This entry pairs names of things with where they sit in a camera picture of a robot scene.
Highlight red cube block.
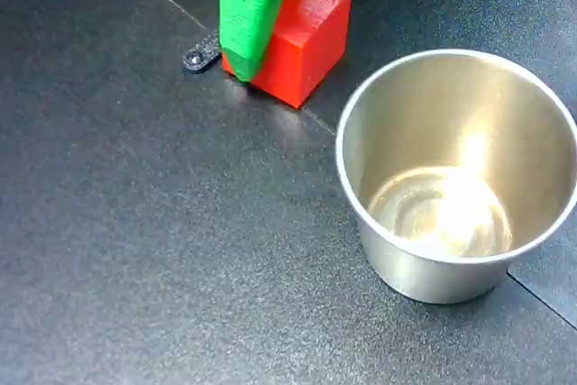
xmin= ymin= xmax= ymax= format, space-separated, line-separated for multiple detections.
xmin=221 ymin=0 xmax=353 ymax=110

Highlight black flat joining plate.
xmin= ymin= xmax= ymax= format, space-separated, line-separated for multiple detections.
xmin=181 ymin=30 xmax=224 ymax=73

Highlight stainless steel cup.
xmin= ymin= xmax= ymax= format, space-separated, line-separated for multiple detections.
xmin=335 ymin=48 xmax=577 ymax=305

